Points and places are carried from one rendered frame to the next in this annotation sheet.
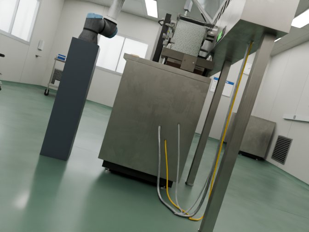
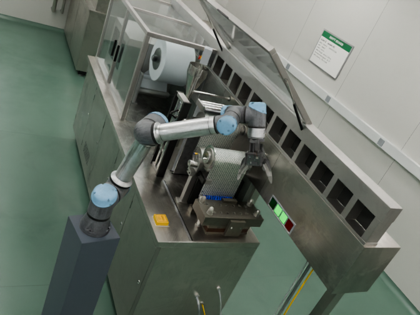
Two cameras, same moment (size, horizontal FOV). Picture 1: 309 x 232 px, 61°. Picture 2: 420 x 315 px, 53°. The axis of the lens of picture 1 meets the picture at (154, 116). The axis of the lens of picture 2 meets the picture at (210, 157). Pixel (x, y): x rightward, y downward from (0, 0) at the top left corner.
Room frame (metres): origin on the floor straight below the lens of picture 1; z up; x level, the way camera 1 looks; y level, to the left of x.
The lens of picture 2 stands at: (0.47, 1.28, 2.34)
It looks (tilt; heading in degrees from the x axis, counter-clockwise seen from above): 27 degrees down; 325
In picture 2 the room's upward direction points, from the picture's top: 24 degrees clockwise
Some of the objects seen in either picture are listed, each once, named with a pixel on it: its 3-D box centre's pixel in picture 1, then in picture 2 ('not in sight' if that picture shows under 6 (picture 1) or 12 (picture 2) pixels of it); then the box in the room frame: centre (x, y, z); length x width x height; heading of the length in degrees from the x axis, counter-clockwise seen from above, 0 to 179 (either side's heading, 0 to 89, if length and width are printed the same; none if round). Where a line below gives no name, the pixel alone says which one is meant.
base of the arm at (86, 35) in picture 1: (88, 37); (97, 219); (2.04, 0.65, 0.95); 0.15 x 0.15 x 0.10
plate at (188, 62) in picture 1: (188, 63); (234, 228); (1.97, -0.13, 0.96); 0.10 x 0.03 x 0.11; 89
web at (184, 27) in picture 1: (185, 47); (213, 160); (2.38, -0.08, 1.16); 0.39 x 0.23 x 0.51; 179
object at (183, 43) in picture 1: (185, 47); (222, 184); (2.18, -0.08, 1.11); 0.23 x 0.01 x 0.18; 89
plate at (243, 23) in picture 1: (213, 54); (231, 109); (2.89, -0.41, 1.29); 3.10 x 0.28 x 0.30; 179
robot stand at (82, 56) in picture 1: (71, 99); (74, 288); (2.04, 0.65, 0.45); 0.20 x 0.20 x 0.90; 11
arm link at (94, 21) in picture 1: (94, 22); (103, 200); (2.05, 0.65, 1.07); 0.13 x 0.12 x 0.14; 140
